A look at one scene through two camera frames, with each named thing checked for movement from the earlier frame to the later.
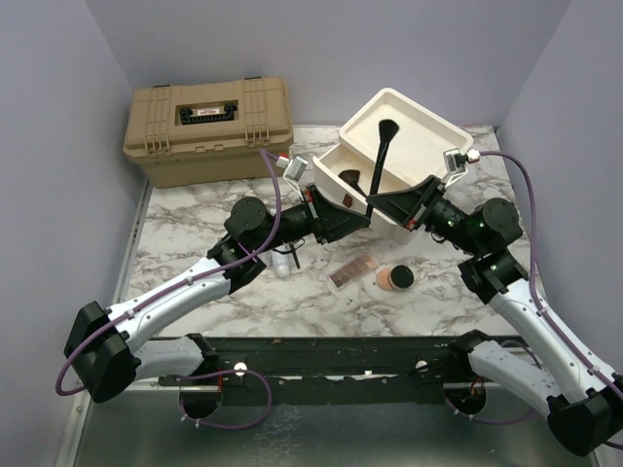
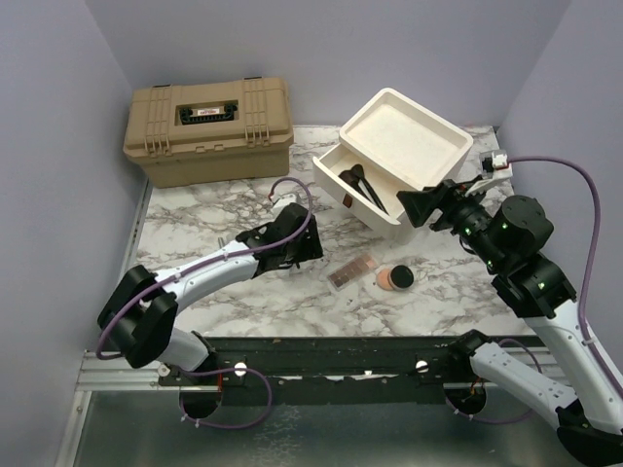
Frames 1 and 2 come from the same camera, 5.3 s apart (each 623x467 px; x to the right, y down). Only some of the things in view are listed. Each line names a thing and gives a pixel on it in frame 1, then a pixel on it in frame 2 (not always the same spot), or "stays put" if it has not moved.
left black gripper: x=327 y=219 → x=311 y=248
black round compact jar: x=400 y=277 stays put
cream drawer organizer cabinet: x=414 y=154 stays put
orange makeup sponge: x=383 y=279 stays put
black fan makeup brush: x=351 y=177 stays put
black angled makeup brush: x=386 y=129 → x=358 y=172
